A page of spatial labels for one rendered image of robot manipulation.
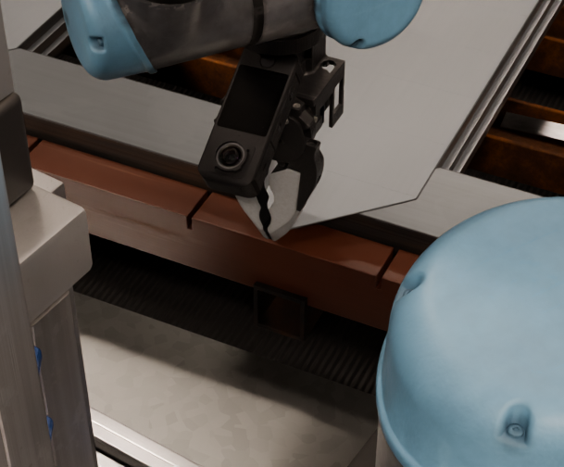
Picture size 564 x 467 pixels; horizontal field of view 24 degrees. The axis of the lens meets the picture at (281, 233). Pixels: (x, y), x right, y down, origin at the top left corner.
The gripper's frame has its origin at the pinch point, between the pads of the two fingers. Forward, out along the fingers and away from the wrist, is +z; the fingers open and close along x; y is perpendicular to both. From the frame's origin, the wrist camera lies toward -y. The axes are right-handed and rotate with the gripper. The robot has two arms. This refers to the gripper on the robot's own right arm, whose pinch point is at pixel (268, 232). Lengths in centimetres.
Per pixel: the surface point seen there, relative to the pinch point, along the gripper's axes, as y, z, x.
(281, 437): -6.5, 17.4, -4.2
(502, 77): 32.4, 1.8, -10.1
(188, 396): -5.6, 17.4, 5.4
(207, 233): 1.7, 4.1, 6.7
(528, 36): 40.5, 1.8, -10.2
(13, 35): 16.7, 0.6, 36.5
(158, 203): 2.2, 2.8, 11.8
